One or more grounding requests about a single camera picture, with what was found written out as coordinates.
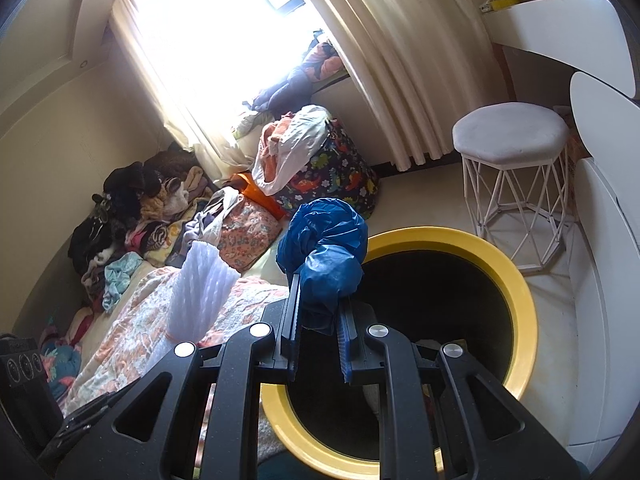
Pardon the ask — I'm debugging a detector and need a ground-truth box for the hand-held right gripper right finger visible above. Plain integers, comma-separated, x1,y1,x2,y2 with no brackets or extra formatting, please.
336,296,581,480

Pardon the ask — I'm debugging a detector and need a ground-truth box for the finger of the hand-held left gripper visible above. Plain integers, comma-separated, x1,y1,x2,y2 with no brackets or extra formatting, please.
37,390,131,466

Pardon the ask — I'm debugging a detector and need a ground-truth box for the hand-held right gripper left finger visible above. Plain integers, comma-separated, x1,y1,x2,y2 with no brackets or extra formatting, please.
65,272,303,480

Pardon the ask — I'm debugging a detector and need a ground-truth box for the blue plastic bag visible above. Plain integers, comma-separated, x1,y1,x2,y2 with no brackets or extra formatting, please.
276,199,369,336

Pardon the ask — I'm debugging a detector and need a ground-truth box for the white foam net sleeve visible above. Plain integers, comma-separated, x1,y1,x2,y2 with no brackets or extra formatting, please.
165,240,240,345

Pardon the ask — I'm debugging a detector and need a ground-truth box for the yellow-rimmed black bin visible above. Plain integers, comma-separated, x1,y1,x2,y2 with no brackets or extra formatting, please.
260,226,540,479

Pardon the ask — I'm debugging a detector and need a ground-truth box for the teal floral pillow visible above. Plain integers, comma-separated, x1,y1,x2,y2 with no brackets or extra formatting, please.
40,317,83,403

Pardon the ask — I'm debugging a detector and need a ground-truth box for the pink floral pillow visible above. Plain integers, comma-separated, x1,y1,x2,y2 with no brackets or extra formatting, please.
217,195,286,263

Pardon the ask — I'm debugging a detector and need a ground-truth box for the white lilac garment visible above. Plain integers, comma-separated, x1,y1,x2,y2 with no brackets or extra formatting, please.
182,187,243,261

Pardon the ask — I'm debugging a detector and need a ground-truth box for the light blue garment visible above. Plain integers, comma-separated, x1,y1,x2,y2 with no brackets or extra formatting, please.
102,251,146,313

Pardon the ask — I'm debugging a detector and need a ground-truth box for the orange bag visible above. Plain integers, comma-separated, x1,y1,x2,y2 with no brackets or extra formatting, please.
232,172,291,221

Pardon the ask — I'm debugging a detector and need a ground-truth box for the dinosaur print laundry bag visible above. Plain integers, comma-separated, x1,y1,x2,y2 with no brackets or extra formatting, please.
251,105,379,221

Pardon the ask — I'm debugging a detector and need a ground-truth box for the narrow cream curtain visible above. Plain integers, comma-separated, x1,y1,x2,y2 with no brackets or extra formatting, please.
107,0,261,183

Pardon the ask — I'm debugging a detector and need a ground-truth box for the pile of clothes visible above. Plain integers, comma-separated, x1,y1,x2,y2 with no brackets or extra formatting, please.
67,150,221,281

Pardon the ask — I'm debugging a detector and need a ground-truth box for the heap of dark clothes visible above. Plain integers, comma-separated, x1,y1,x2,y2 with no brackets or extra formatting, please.
232,30,351,136

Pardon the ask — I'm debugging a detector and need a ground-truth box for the white drawer cabinet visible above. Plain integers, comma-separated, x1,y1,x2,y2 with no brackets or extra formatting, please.
567,71,640,461

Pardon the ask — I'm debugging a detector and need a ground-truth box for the wide cream curtain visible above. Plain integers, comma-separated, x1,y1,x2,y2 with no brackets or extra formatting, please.
280,0,493,173

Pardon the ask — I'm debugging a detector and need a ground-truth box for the white vanity desk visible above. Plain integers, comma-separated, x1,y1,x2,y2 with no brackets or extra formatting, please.
482,0,636,101

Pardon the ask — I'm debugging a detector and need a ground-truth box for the white wire-frame stool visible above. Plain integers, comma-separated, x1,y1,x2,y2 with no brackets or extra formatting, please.
451,102,571,273

